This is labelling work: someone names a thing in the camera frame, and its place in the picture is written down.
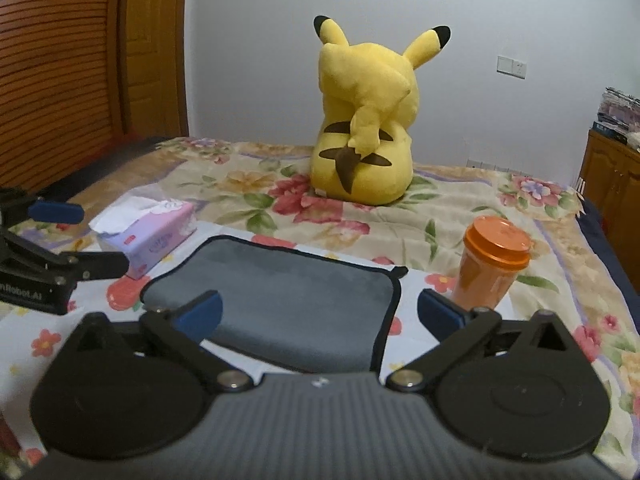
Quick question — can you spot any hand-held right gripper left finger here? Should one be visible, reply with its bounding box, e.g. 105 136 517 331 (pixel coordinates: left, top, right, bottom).
65 289 254 394

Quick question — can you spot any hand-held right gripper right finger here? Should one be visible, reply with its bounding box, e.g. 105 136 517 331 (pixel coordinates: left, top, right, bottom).
384 287 585 393

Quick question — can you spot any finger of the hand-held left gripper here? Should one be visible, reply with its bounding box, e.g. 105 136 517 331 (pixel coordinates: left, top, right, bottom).
0 229 132 287
0 187 86 229

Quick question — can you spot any grey towel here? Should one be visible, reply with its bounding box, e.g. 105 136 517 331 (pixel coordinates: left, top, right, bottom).
140 234 410 375

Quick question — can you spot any orange lidded cup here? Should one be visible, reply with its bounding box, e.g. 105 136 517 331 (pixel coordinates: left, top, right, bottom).
449 215 532 312

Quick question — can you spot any purple tissue pack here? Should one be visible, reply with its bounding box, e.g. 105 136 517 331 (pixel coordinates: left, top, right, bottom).
88 195 199 281

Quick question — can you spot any floral blanket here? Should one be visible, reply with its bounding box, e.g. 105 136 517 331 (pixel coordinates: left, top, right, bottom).
0 136 640 480

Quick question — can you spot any wooden slatted headboard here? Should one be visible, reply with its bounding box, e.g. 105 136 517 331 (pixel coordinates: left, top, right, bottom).
0 0 126 193

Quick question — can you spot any wooden door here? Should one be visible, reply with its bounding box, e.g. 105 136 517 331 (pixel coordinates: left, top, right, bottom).
119 0 191 140

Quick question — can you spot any wooden cabinet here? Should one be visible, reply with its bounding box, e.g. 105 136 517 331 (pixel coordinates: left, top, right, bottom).
578 129 640 262

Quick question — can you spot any yellow plush toy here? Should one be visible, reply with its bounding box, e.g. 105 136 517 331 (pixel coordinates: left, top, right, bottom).
308 14 452 206

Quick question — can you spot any stack of books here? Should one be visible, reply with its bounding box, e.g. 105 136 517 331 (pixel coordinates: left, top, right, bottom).
592 85 640 152

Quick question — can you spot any white wall switch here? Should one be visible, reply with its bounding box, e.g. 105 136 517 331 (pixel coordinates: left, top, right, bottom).
496 54 528 80

